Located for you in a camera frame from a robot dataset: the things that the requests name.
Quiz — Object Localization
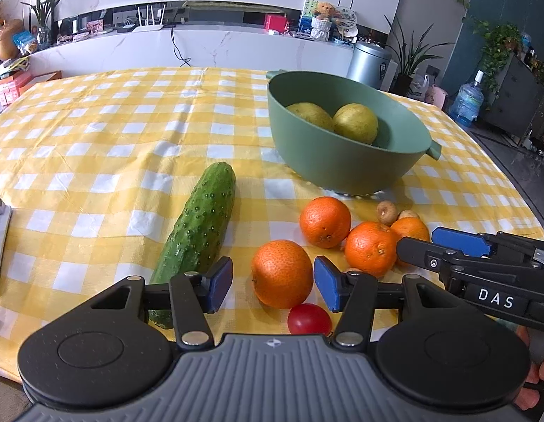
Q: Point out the person's right hand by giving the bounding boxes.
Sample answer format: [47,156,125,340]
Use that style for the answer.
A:
[513,326,544,410]

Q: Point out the blue water bottle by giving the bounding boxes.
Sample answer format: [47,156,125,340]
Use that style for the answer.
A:
[449,70,486,128]

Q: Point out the red cherry tomato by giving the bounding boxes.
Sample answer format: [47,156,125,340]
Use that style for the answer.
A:
[287,303,333,335]

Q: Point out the white plastic bag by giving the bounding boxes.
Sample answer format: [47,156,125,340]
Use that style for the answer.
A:
[407,74,431,101]

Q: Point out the pink boxes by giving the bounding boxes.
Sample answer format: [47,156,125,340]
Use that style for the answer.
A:
[0,71,33,106]

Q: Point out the golden gourd ornament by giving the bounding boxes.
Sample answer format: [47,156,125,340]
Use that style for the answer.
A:
[0,18,26,61]

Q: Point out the grey cabinet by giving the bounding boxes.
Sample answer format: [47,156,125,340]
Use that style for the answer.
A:
[480,53,544,139]

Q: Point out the white router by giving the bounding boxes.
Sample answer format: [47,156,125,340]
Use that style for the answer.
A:
[132,4,167,32]

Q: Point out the orange mandarin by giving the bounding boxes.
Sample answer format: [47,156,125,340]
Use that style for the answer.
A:
[390,217,431,267]
[344,222,399,277]
[299,196,352,249]
[251,239,314,309]

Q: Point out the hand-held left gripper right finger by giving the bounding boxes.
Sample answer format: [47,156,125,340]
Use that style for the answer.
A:
[313,256,464,347]

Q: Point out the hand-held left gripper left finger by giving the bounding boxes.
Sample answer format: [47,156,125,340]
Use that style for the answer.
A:
[90,256,234,347]

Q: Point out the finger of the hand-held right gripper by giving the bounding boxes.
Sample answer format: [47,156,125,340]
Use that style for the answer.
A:
[431,227,544,269]
[396,236,536,275]

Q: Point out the green plant in vase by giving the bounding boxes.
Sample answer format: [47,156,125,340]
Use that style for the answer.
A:
[21,0,73,51]

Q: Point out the black cable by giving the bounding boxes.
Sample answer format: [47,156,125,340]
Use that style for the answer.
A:
[170,26,194,68]

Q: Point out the green plastic bowl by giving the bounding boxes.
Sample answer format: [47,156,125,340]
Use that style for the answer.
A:
[266,69,442,196]

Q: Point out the round printed fan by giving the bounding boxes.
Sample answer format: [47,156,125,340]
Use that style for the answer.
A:
[333,6,360,29]

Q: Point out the pink pig-shaped appliance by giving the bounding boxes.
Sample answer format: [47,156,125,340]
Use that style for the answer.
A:
[423,85,448,108]

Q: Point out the potted long-leaf plant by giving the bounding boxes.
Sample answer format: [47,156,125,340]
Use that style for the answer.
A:
[384,15,455,96]

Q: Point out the green ivy plant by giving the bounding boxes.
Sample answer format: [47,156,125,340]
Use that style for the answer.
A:
[472,18,525,75]

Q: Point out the white marble television cabinet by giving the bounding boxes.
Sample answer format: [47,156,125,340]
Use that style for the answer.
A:
[28,0,356,80]

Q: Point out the green cucumber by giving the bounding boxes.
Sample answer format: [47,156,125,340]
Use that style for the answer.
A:
[148,162,237,330]

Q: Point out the yellow checked tablecloth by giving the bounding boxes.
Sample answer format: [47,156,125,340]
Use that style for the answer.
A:
[0,67,544,383]

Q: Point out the silver trash can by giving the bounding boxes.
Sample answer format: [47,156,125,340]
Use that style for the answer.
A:
[346,40,393,93]

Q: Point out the yellow pear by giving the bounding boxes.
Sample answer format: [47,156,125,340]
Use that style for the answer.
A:
[286,102,335,133]
[332,103,379,145]

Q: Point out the green printed box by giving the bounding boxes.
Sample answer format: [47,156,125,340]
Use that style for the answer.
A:
[300,0,325,33]

